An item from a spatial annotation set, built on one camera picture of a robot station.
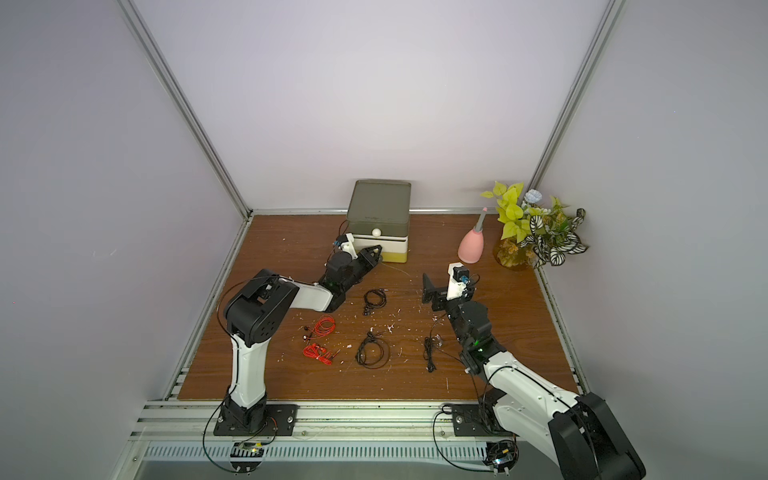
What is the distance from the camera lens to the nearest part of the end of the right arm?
2.33 feet

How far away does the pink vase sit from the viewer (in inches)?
38.0

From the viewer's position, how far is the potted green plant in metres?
0.81
